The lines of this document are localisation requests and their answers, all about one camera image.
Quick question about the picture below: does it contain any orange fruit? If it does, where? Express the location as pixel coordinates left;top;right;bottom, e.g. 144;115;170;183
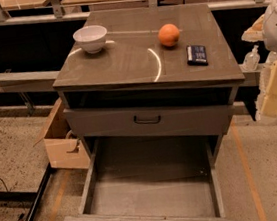
158;24;180;47

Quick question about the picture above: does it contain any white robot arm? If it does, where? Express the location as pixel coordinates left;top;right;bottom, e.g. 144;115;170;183
241;0;277;121

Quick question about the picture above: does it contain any closed upper grey drawer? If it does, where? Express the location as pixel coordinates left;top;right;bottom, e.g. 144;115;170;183
64;105;232;137

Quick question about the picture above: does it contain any grey drawer cabinet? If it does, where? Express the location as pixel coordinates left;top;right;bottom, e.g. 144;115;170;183
54;4;244;153

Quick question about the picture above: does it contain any open bottom grey drawer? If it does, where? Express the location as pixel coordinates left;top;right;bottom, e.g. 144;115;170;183
64;136;233;221

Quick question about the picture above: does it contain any clear sanitizer bottle left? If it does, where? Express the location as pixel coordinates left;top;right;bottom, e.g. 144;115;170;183
242;45;260;72

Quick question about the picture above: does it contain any clear sanitizer bottle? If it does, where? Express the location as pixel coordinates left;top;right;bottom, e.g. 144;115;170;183
265;51;277;67
242;45;260;72

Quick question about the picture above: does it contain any clear sanitizer bottle right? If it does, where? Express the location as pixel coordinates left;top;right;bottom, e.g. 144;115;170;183
265;51;277;67

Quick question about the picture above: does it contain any dark blue snack packet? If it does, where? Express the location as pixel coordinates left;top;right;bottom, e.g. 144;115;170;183
186;45;208;66

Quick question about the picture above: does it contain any white ceramic bowl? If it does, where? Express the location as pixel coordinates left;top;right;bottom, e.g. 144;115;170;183
73;25;108;54

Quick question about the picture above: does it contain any cardboard box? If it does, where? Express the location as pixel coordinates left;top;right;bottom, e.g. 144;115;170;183
36;99;90;169

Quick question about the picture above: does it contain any black metal floor bar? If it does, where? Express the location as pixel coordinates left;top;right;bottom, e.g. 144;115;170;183
25;164;53;221

